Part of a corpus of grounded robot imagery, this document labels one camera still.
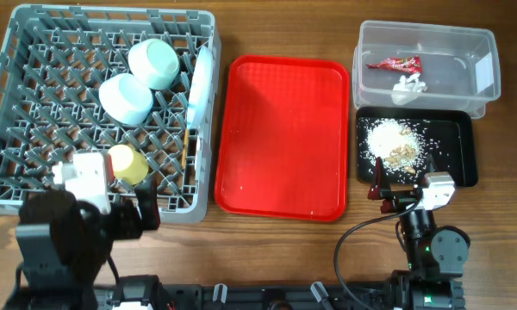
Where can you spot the wooden chopstick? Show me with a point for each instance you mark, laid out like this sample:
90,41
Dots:
185,148

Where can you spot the black plastic tray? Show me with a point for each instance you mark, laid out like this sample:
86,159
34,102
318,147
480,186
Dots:
453,129

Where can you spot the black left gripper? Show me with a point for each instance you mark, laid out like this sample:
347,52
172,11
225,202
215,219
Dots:
132,224

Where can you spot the white plastic fork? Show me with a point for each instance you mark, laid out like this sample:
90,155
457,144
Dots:
198,155

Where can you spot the clear plastic bin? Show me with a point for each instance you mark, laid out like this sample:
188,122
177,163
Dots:
460,66

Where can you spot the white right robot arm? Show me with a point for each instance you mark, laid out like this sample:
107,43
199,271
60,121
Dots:
436,254

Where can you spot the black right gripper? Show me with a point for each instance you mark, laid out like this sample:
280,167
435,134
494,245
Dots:
382,189

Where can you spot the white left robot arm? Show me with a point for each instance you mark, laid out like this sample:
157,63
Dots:
65,242

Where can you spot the small light blue bowl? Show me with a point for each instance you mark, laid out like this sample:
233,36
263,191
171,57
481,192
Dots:
125,99

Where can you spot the white tissue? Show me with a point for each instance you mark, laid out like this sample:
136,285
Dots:
407,89

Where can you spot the red snack wrapper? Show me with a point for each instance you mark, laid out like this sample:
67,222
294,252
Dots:
409,65

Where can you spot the rice food waste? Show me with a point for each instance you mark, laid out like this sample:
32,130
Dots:
401,144

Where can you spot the yellow plastic cup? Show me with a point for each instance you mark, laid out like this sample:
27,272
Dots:
128,164

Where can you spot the red plastic tray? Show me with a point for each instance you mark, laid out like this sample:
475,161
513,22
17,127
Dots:
284,139

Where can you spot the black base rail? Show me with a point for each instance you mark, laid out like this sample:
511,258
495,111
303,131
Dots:
146,292

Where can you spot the large light blue plate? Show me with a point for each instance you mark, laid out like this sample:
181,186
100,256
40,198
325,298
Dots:
200,88

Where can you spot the green bowl with food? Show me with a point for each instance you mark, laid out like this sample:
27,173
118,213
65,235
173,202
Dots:
155,63

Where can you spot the grey plastic dishwasher rack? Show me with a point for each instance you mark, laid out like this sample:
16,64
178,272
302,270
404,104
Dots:
52,63

